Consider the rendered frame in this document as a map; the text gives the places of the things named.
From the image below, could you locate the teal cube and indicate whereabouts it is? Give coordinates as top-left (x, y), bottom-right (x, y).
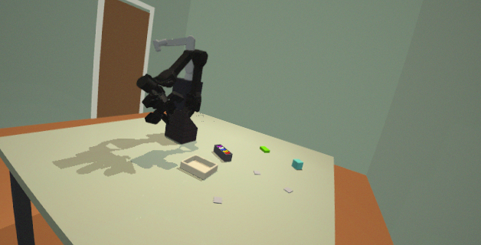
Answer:
top-left (292, 159), bottom-right (303, 169)

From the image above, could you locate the lime green flat block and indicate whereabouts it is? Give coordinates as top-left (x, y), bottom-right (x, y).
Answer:
top-left (260, 146), bottom-right (270, 153)

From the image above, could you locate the beige shallow rectangular tray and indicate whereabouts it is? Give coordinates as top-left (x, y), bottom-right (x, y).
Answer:
top-left (180, 155), bottom-right (218, 180)

